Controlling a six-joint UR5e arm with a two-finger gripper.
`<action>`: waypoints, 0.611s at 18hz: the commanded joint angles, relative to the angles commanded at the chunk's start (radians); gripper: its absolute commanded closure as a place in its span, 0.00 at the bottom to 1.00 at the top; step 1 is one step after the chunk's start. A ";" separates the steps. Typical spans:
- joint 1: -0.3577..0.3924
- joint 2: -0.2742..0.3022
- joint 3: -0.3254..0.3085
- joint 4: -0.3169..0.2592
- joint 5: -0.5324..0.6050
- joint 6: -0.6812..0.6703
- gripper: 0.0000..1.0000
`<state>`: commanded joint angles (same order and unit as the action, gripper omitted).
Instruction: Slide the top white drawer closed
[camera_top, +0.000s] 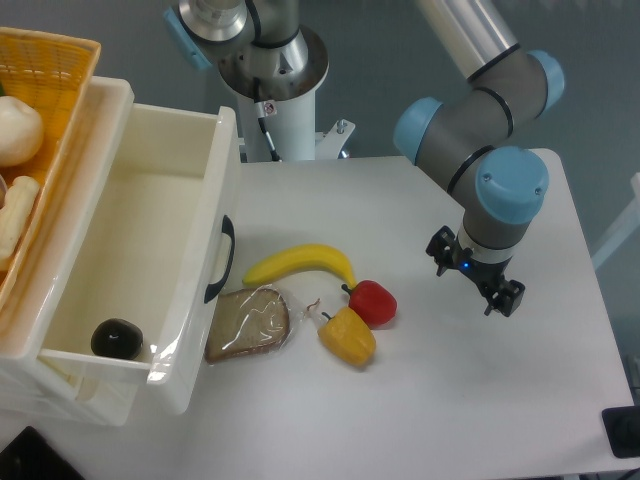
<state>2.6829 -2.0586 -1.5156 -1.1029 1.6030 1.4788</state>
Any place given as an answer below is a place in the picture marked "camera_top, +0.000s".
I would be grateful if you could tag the black round fruit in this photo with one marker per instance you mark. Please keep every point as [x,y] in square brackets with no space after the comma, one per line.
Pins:
[117,338]

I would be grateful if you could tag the yellow banana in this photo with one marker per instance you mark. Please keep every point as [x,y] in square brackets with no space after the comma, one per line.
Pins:
[301,258]

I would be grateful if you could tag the white round vegetable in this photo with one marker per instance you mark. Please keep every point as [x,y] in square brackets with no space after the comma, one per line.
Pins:
[22,132]

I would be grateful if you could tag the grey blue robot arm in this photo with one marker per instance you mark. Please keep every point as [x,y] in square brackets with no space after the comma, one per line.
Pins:
[462,148]

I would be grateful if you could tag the white top drawer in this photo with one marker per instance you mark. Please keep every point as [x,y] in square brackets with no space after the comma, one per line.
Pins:
[147,258]

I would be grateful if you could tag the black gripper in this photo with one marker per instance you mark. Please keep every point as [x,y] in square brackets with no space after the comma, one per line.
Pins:
[485,268]

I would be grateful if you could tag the white drawer cabinet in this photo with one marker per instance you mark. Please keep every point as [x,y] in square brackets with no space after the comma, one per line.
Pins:
[29,384]

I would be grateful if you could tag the orange plastic basket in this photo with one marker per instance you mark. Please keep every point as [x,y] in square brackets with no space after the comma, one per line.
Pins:
[50,73]

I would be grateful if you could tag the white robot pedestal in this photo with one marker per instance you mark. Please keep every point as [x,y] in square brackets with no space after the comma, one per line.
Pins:
[275,89]

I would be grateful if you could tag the pale corn cob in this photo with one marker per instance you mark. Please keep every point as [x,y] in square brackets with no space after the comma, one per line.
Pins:
[18,203]

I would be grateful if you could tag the bagged bread slice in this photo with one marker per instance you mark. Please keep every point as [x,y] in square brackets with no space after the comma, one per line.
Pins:
[254,321]

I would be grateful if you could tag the black device bottom right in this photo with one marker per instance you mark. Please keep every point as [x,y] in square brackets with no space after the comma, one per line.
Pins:
[622,430]

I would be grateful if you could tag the black object bottom left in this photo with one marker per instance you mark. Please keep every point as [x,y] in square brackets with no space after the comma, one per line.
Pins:
[29,456]

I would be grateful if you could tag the yellow bell pepper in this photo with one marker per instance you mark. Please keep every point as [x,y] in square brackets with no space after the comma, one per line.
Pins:
[348,337]

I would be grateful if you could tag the black drawer handle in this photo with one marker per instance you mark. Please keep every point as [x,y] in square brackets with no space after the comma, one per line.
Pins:
[224,261]

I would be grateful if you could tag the red bell pepper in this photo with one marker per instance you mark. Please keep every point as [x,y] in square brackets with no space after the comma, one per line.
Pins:
[375,305]

